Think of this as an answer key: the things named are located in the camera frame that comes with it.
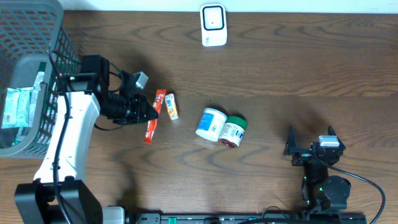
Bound white barcode scanner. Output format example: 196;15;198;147
200;3;228;47

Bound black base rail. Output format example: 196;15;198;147
132;212;366;224

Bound small orange box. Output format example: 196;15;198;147
165;93;179;121

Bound white blue label jar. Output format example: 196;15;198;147
195;108;228;142

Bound red white snack packet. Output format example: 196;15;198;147
144;90;167;144

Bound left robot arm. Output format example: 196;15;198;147
14;55;159;223

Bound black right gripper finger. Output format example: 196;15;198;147
283;126;298;156
328;126;346;151

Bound green lid white jar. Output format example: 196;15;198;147
220;116;248;148

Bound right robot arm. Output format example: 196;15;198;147
283;126;351;215

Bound green white gloves packet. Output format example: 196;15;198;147
12;62;47;146

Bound grey plastic mesh basket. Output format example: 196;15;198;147
1;1;80;159

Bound light green snack packet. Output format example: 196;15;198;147
1;87;34;129

